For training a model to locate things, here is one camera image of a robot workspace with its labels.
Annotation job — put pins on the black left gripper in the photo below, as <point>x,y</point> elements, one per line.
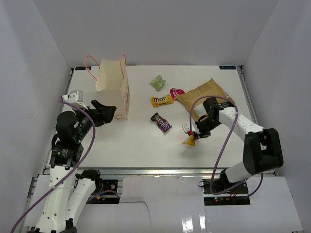
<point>102,113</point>

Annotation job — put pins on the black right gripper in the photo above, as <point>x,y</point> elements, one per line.
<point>202,135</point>

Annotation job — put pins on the yellow snack bar packet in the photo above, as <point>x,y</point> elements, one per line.
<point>190,141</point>

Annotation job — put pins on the brown purple M&M's packet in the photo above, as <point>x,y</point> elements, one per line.
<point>162,123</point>

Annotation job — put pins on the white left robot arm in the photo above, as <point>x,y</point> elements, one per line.
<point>68,191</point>

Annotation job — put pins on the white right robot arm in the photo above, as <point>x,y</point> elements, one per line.
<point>261,146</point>

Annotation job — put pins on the large brown kraft snack bag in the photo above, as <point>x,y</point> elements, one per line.
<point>210,88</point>

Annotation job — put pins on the pink red snack packet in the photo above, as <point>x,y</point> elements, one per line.
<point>174,92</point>

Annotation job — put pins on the blue left corner label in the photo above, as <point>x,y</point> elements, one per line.
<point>82,68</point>

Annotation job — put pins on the blue corner label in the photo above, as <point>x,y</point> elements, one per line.
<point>82,68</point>
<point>227,67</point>

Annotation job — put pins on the yellow M&M's packet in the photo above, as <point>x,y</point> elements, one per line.
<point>165,100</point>

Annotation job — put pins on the green crumpled snack packet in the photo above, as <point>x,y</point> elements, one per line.
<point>157,83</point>

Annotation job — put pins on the blue right corner label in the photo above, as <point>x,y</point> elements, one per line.
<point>227,67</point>

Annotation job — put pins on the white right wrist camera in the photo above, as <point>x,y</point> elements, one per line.
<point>187,127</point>

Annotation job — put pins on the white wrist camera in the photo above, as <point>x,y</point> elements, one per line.
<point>75,98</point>
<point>187,127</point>

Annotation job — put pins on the cream paper bag orange handles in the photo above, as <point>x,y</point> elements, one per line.
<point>112,85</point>

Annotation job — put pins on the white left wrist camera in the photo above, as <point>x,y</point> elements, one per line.
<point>75,98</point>

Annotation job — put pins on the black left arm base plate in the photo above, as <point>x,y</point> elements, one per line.
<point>97,191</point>

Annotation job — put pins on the aluminium front rail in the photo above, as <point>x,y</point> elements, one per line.
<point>155,171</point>

